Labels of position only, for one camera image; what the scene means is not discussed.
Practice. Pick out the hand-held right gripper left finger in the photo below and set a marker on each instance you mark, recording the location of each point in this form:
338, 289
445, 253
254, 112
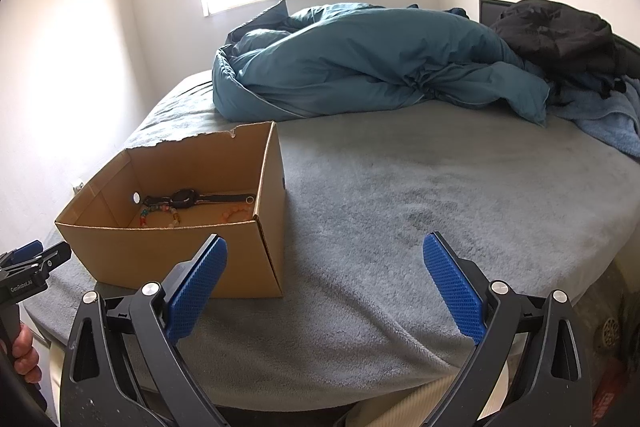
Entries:
197, 292

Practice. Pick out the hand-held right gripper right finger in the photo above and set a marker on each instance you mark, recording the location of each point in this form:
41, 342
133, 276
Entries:
452, 287

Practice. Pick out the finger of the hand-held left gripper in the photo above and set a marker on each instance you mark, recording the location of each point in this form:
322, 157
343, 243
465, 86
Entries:
27, 252
52, 257

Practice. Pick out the brown cardboard box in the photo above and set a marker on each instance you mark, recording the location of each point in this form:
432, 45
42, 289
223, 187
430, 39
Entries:
150, 257

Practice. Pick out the black wrist watch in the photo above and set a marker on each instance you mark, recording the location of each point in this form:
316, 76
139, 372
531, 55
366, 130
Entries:
182, 198

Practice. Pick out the person's left hand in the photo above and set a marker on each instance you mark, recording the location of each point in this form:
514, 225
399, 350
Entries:
25, 352

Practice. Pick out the bed with grey blanket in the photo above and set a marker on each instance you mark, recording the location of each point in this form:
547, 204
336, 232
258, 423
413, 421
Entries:
400, 207

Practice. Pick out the cream ribbed cloth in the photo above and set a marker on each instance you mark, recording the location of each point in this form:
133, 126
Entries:
415, 407

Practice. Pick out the round yellow grille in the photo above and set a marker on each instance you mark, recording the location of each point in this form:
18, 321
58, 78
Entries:
609, 336

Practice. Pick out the blue towel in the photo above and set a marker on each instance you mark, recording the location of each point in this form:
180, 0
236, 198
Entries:
600, 117

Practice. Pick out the teal duvet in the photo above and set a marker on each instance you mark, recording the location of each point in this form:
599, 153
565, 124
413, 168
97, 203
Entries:
350, 62

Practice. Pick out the black cloth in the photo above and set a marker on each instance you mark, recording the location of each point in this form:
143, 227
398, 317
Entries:
550, 32

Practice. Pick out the dark headboard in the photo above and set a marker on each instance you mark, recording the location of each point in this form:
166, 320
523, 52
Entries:
492, 9

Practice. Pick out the wall outlet with plug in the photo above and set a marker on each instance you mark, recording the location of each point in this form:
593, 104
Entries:
78, 187

